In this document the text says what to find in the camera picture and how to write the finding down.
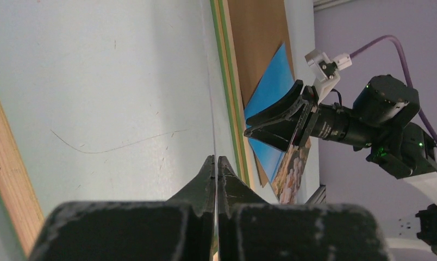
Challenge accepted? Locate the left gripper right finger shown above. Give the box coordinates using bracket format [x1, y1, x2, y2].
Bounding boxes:
[217, 156, 391, 260]

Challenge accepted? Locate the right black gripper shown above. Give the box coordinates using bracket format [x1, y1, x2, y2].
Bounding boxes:
[245, 79, 377, 152]

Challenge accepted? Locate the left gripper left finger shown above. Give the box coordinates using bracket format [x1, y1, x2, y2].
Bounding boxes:
[29, 156, 215, 260]

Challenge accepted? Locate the seaside landscape photo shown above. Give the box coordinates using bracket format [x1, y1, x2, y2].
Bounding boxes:
[244, 44, 311, 204]

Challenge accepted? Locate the clear glass sheet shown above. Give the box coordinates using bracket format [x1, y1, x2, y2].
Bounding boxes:
[199, 1, 221, 260]

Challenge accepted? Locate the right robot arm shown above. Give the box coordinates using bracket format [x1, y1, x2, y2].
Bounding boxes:
[244, 75, 437, 179]

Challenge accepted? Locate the brown backing board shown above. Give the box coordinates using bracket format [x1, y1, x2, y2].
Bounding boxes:
[211, 1, 292, 189]

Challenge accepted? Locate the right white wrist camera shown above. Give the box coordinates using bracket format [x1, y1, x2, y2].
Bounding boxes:
[305, 49, 352, 104]

